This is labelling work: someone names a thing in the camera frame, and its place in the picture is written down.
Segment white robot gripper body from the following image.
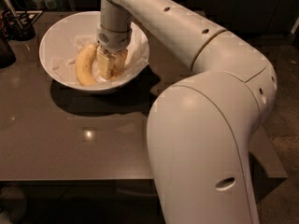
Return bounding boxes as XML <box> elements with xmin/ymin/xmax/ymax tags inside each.
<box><xmin>96</xmin><ymin>26</ymin><xmax>132</xmax><ymax>53</ymax></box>

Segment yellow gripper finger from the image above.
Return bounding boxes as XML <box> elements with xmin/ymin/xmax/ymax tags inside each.
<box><xmin>96</xmin><ymin>46</ymin><xmax>115</xmax><ymax>80</ymax></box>
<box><xmin>113</xmin><ymin>49</ymin><xmax>128</xmax><ymax>76</ymax></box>

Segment small spotted yellow banana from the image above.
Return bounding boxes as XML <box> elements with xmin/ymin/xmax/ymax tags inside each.
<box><xmin>110</xmin><ymin>49</ymin><xmax>128</xmax><ymax>80</ymax></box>

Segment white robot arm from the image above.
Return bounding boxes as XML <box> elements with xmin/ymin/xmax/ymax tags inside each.
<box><xmin>98</xmin><ymin>0</ymin><xmax>278</xmax><ymax>224</ymax></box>

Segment large yellow banana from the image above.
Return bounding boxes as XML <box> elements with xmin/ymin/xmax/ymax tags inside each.
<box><xmin>76</xmin><ymin>44</ymin><xmax>97</xmax><ymax>86</ymax></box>

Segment white ceramic bowl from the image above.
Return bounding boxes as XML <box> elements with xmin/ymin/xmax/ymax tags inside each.
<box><xmin>39</xmin><ymin>11</ymin><xmax>140</xmax><ymax>94</ymax></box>

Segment white paper towel liner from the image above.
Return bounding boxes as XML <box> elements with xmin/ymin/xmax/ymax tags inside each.
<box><xmin>50</xmin><ymin>24</ymin><xmax>150</xmax><ymax>92</ymax></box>

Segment dark glass jar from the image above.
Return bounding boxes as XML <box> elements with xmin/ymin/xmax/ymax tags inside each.
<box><xmin>0</xmin><ymin>33</ymin><xmax>16</xmax><ymax>68</ymax></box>

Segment white cylindrical stick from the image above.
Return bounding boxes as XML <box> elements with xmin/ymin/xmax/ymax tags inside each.
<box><xmin>4</xmin><ymin>0</ymin><xmax>22</xmax><ymax>29</ymax></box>

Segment black wire utensil holder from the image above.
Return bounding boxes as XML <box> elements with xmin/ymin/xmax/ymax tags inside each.
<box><xmin>4</xmin><ymin>10</ymin><xmax>36</xmax><ymax>41</ymax></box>

